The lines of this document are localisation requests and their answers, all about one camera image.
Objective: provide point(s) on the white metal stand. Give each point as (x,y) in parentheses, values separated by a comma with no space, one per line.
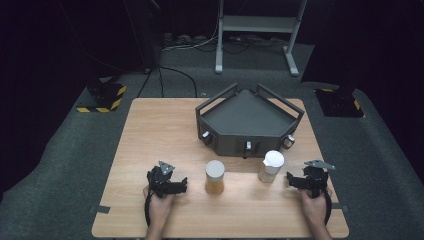
(256,24)

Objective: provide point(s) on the orange jar with grey lid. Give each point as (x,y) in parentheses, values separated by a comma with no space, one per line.
(214,178)

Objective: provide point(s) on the dark grey corner rack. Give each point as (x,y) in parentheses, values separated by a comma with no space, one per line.
(246,116)

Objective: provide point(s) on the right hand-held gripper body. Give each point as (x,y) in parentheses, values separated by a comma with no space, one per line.
(316,178)

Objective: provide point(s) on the silver rack hook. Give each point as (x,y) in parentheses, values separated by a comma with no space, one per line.
(248,146)
(290,138)
(206,135)

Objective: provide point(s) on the black yellow striped base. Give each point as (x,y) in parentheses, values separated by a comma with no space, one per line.
(105,96)
(340,103)

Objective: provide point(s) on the grey tape strip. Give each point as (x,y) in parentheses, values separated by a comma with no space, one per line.
(100,209)
(342,207)

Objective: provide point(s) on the pale jar with white lid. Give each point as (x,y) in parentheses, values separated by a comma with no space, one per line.
(270,166)

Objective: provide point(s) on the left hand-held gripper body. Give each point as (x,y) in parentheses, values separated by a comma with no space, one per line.
(159,181)

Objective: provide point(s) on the person's right hand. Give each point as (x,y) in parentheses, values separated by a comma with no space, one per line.
(314,208)

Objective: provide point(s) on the person's left hand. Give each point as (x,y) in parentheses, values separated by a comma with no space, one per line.
(159,206)

